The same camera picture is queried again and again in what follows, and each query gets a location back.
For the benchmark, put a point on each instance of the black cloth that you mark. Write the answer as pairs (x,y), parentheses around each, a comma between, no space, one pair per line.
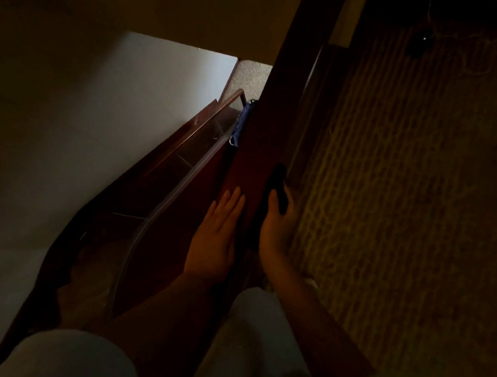
(276,186)

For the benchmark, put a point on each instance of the person's right fingers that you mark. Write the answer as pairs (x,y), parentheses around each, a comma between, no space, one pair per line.
(289,200)

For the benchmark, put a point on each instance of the clear glass table cover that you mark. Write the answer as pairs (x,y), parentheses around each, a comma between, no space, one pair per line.
(179,192)

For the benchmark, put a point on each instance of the dark wooden curved table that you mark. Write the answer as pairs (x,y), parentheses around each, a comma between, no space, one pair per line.
(144,191)

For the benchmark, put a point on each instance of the person's left forearm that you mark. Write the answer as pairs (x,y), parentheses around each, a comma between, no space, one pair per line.
(156,328)

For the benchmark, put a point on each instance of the person's left little finger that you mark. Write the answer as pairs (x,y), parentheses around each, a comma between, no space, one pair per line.
(207,212)

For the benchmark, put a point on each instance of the person's left middle finger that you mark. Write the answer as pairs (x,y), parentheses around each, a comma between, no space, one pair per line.
(231,205)

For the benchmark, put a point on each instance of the small black round device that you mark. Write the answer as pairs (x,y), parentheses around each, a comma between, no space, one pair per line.
(418,43)

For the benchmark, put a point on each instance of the person's white clothing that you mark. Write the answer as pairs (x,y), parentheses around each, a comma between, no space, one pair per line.
(61,376)

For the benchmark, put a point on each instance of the person's left hand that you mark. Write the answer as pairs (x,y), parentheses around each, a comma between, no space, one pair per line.
(212,250)

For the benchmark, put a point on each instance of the person's right hand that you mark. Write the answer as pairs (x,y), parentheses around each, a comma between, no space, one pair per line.
(276,231)

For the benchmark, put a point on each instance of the person's right forearm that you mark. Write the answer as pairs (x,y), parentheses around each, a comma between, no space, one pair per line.
(317,327)

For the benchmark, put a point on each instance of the dark wooden panel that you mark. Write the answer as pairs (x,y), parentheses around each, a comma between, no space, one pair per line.
(285,87)

